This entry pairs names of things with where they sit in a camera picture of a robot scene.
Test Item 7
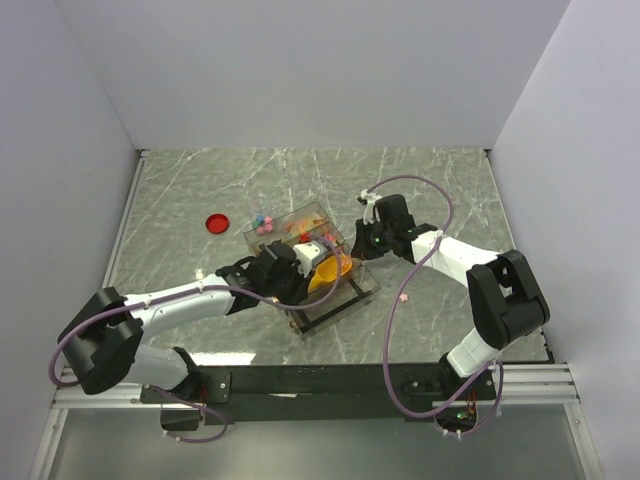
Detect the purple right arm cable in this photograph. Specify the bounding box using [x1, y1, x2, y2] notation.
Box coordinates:
[364, 174, 504, 437]

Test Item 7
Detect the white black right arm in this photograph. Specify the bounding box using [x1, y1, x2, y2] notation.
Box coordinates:
[352, 190, 550, 399]

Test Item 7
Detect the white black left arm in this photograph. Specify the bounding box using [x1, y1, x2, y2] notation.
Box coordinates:
[58, 241, 325, 402]

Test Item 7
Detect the black base beam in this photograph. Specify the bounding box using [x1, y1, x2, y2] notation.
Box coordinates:
[170, 363, 496, 423]

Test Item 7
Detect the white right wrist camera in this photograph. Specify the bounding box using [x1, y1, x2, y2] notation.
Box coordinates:
[357, 189, 381, 225]

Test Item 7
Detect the yellow plastic scoop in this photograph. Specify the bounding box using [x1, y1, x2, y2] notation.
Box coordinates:
[308, 253, 353, 293]

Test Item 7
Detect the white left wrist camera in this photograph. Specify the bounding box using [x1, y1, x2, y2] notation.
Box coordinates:
[293, 240, 332, 277]

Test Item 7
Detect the clear candy drawer box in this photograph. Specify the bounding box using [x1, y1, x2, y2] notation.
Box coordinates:
[244, 202, 380, 340]

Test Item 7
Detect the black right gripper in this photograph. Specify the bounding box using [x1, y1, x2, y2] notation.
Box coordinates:
[350, 218, 393, 263]

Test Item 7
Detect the red jar lid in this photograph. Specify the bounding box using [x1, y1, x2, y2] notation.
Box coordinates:
[205, 213, 230, 235]

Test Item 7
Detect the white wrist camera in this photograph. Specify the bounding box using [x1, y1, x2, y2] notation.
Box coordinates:
[357, 189, 381, 225]
[293, 240, 332, 277]

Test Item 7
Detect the aluminium frame rail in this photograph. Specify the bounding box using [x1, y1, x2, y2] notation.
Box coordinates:
[47, 149, 148, 395]

